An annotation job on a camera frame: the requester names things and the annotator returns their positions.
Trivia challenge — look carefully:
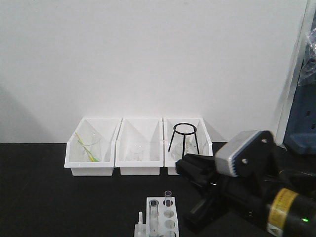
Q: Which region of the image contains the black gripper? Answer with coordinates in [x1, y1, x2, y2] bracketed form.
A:
[175, 154, 278, 232]

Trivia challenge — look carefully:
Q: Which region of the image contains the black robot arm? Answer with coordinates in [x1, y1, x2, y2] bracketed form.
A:
[176, 154, 316, 237]

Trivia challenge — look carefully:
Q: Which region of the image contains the clear glass test tube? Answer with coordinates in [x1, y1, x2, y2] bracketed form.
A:
[164, 190, 172, 209]
[149, 199, 158, 237]

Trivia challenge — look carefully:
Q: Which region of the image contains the white test tube rack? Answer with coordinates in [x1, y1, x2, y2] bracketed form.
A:
[134, 197, 180, 237]

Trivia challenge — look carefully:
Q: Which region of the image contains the blue pegboard drying rack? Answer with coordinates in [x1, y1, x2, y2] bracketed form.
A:
[283, 14, 316, 155]

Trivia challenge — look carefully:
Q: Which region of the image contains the clear glassware in right bin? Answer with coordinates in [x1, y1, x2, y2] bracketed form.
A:
[171, 137, 197, 160]

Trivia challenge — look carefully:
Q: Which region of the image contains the white right storage bin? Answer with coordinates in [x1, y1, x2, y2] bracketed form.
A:
[163, 118, 213, 175]

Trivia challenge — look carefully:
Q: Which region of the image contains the white storage bin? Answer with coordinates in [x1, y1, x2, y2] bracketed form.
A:
[64, 118, 122, 176]
[115, 118, 164, 175]
[163, 118, 213, 175]

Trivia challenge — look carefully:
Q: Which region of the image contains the white middle storage bin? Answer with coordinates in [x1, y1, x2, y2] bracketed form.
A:
[115, 118, 164, 175]

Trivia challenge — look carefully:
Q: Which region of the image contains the white left storage bin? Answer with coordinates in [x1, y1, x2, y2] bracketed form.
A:
[64, 118, 122, 176]

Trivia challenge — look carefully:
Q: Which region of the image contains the clear glass beaker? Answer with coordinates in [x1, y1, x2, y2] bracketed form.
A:
[75, 132, 102, 162]

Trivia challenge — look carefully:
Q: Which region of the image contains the plastic bag of tubes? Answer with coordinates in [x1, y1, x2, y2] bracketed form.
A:
[298, 18, 316, 86]

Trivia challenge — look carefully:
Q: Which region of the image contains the black wire tripod stand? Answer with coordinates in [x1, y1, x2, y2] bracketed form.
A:
[168, 122, 200, 155]

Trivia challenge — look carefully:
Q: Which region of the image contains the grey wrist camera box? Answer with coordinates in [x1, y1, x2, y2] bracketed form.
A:
[214, 130, 278, 198]

